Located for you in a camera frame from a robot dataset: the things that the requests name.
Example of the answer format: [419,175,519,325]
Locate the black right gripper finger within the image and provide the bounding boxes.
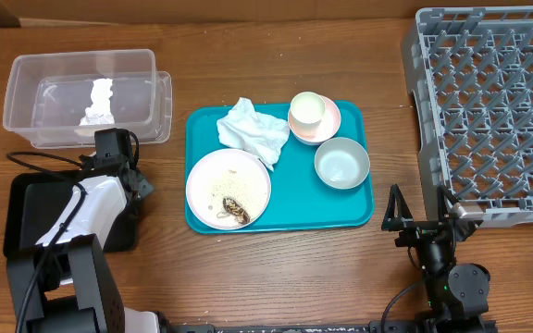
[383,184,414,223]
[436,185,461,222]

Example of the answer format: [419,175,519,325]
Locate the white napkin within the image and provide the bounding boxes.
[217,97,291,171]

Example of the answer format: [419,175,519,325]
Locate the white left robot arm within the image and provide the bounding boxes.
[3,129,170,333]

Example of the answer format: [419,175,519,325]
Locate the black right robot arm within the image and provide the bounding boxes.
[379,184,498,332]

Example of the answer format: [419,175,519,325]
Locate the grey dishwasher rack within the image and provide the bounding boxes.
[402,6,533,228]

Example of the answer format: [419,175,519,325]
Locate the white tissue in bin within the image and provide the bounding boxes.
[80,79,115,126]

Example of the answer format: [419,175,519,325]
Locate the grey bowl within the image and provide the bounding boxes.
[314,137,370,190]

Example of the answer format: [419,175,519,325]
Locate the clear plastic bin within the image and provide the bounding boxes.
[3,49,173,149]

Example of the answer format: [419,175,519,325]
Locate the black tray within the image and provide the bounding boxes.
[3,173,142,257]

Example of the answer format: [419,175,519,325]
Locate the large white plate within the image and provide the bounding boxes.
[185,148,271,231]

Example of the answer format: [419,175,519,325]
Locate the small pink saucer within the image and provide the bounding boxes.
[288,95,341,145]

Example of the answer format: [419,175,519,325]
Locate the brown food scrap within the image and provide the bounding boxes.
[222,197,251,226]

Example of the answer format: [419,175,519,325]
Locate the pale yellow cup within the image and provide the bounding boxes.
[289,92,326,136]

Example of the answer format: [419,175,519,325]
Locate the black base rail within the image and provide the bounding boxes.
[159,320,426,333]

